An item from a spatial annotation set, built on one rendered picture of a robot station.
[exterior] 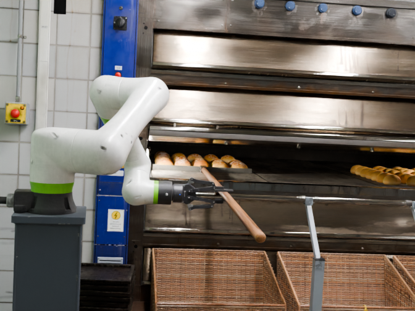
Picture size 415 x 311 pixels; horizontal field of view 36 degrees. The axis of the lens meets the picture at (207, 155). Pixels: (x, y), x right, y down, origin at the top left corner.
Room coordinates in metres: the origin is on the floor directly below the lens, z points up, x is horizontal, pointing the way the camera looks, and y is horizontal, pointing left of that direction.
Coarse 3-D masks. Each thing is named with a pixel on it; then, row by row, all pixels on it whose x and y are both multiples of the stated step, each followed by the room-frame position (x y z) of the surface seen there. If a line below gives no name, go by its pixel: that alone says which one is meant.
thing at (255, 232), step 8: (208, 176) 3.06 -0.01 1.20; (216, 184) 2.75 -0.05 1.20; (224, 192) 2.50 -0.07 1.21; (224, 200) 2.42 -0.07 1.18; (232, 200) 2.29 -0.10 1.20; (232, 208) 2.19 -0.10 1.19; (240, 208) 2.12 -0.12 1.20; (240, 216) 2.01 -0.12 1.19; (248, 216) 1.99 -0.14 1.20; (248, 224) 1.87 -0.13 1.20; (256, 232) 1.74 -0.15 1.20; (256, 240) 1.72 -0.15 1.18; (264, 240) 1.73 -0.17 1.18
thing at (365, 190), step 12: (156, 180) 3.05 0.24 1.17; (168, 180) 3.05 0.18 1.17; (180, 180) 3.06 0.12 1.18; (288, 192) 3.11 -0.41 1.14; (300, 192) 3.12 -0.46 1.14; (312, 192) 3.13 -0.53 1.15; (324, 192) 3.13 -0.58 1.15; (336, 192) 3.14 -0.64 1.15; (348, 192) 3.15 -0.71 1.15; (360, 192) 3.15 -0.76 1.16; (372, 192) 3.16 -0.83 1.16; (384, 192) 3.16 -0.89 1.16; (396, 192) 3.17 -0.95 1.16; (408, 192) 3.18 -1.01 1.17
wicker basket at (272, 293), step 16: (160, 256) 3.00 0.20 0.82; (176, 256) 3.01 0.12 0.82; (192, 256) 3.02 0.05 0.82; (224, 256) 3.04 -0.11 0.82; (240, 256) 3.05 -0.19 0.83; (256, 256) 3.06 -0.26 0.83; (160, 272) 2.98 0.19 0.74; (176, 272) 2.99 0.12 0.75; (192, 272) 3.00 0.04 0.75; (208, 272) 3.01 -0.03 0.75; (240, 272) 3.03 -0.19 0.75; (256, 272) 3.04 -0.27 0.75; (272, 272) 2.87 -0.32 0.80; (160, 288) 2.96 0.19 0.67; (176, 288) 2.97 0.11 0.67; (208, 288) 2.99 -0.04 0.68; (224, 288) 3.00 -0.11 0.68; (240, 288) 3.01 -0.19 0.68; (256, 288) 3.02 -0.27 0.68; (272, 288) 2.85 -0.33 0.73; (160, 304) 2.55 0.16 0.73; (176, 304) 2.56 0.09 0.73; (192, 304) 2.56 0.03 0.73; (208, 304) 2.57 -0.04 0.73; (224, 304) 2.58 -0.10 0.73; (240, 304) 2.59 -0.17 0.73; (256, 304) 2.60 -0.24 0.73; (272, 304) 2.61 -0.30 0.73
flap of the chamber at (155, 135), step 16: (240, 144) 3.12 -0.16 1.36; (256, 144) 3.09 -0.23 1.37; (272, 144) 3.07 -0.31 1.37; (288, 144) 3.05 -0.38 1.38; (304, 144) 3.03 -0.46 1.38; (320, 144) 3.01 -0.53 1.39; (336, 144) 2.99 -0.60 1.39; (352, 144) 2.99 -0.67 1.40; (368, 144) 3.00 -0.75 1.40; (384, 144) 3.01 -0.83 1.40; (400, 144) 3.02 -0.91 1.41
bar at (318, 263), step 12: (204, 192) 2.70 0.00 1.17; (360, 204) 2.77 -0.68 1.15; (372, 204) 2.77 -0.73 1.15; (384, 204) 2.78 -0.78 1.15; (396, 204) 2.78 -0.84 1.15; (408, 204) 2.79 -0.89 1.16; (312, 216) 2.69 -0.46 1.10; (312, 228) 2.65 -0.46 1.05; (312, 240) 2.61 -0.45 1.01; (312, 264) 2.55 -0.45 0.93; (324, 264) 2.52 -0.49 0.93; (312, 276) 2.53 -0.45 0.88; (312, 288) 2.52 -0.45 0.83; (312, 300) 2.52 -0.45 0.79
